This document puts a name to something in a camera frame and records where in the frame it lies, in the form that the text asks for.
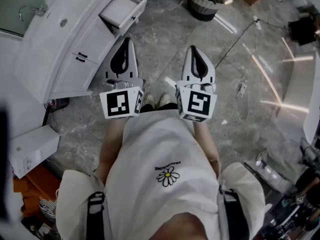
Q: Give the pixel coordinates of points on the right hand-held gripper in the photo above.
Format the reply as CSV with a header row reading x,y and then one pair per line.
x,y
198,104

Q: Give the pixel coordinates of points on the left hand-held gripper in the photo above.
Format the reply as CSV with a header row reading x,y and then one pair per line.
x,y
117,104

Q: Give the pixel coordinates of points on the white drawer with black knob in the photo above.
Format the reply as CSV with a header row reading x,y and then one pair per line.
x,y
125,11

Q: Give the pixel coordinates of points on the person's left forearm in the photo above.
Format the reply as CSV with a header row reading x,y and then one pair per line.
x,y
110,146

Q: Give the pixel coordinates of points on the person's right forearm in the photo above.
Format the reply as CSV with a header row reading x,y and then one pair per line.
x,y
207,144

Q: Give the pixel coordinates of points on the person's left white shoe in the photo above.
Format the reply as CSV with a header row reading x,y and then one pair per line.
x,y
149,100

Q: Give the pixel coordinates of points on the person's white shoe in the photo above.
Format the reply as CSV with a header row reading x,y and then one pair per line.
x,y
149,100
164,99

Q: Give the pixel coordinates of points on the person's right white shoe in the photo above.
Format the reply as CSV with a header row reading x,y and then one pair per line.
x,y
164,99

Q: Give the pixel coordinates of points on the black trousers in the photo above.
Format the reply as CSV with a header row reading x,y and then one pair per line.
x,y
150,107

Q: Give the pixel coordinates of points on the white power strip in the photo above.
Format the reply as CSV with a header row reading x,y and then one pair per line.
x,y
257,22
242,89

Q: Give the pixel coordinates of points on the pleated waste basket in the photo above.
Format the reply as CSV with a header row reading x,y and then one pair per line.
x,y
202,6

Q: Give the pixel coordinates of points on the black valve with red cap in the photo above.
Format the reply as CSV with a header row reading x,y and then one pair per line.
x,y
56,104

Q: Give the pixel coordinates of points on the chrome sink drain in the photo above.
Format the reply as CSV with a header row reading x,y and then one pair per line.
x,y
63,22

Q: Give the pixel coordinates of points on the white flower print shirt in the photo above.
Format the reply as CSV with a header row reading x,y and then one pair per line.
x,y
160,159

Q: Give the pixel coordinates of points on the chrome faucet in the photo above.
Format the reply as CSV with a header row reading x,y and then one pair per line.
x,y
32,10

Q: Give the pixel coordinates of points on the black equipment stand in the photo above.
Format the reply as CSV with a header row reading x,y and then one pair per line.
x,y
302,31

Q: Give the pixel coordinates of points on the white cistern box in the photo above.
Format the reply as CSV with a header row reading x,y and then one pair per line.
x,y
35,149

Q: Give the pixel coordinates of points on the orange box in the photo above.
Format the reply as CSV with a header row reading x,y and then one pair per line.
x,y
37,184

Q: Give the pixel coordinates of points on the striped bag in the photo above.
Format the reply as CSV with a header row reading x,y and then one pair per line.
x,y
47,207

